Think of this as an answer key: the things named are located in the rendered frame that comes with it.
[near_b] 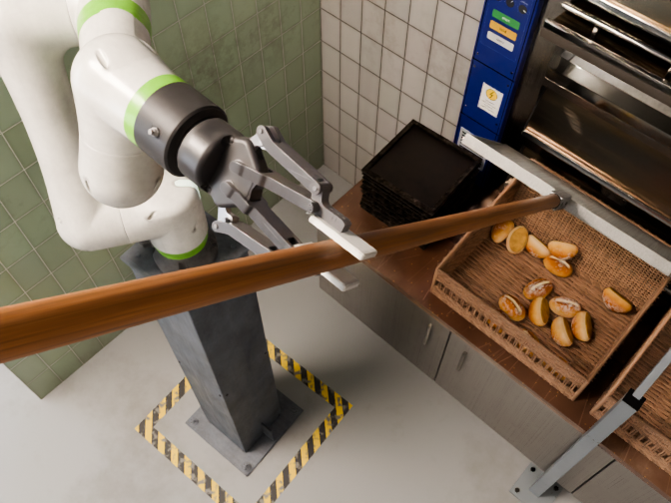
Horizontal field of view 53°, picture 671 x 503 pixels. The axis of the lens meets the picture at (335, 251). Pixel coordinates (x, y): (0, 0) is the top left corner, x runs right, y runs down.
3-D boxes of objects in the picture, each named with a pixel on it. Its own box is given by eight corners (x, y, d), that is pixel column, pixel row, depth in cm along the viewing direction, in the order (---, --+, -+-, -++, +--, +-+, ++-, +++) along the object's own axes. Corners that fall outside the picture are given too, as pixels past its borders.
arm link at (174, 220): (137, 222, 155) (114, 169, 138) (206, 208, 157) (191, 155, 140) (143, 268, 148) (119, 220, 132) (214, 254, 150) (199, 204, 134)
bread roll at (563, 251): (575, 244, 215) (570, 259, 215) (582, 248, 220) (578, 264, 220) (546, 238, 221) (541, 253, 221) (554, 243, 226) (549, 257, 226)
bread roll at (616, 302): (633, 306, 210) (620, 320, 212) (635, 305, 216) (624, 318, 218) (606, 285, 214) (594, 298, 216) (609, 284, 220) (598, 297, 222)
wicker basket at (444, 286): (512, 204, 241) (531, 153, 218) (655, 299, 221) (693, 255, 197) (426, 291, 222) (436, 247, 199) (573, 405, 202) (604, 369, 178)
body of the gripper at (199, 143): (237, 113, 77) (296, 156, 73) (209, 176, 80) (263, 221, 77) (191, 109, 70) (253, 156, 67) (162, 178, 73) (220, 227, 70)
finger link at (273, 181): (250, 171, 74) (254, 159, 74) (331, 213, 70) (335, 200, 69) (227, 171, 71) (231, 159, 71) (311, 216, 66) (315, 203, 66)
